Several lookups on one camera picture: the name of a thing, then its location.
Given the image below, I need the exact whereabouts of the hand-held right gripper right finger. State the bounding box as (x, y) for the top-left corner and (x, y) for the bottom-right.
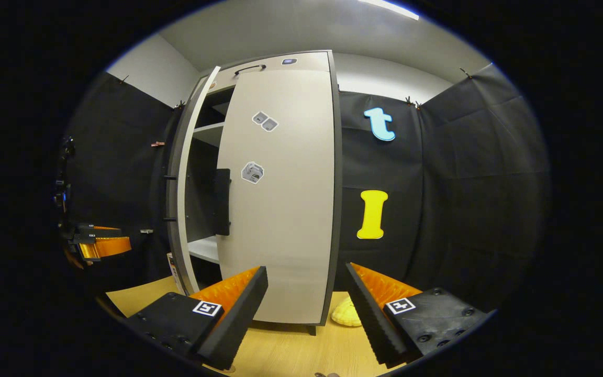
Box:
(344, 262), (489, 369)

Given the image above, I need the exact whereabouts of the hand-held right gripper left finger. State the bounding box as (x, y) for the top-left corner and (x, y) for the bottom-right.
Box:
(124, 266), (269, 370)

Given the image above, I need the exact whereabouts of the white and grey cabinet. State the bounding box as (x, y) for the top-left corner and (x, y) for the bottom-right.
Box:
(184, 50), (344, 337)

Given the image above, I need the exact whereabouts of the white cabinet shelf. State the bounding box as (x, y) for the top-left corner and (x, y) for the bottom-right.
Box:
(193, 122), (226, 147)

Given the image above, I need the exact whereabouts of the yellow ridged object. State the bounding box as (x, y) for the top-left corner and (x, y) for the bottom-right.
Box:
(331, 297), (363, 328)

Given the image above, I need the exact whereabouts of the small printed box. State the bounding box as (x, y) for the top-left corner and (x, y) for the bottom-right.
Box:
(166, 252), (188, 295)

